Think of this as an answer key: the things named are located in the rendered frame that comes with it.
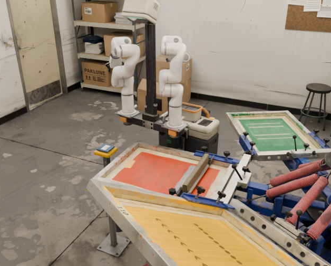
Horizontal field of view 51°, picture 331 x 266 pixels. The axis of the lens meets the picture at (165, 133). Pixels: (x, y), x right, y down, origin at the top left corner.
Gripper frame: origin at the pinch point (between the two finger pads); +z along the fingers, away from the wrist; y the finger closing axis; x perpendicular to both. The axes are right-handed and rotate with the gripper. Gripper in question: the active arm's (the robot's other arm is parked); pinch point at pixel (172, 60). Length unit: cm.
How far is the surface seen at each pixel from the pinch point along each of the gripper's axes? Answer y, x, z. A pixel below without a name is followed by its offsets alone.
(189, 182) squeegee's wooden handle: -21, -83, -96
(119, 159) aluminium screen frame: -51, -78, -44
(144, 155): -31, -76, -39
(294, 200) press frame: 31, -87, -126
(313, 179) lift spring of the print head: 29, -71, -141
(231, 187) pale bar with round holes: 2, -84, -106
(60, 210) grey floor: -79, -149, 73
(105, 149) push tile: -58, -74, -23
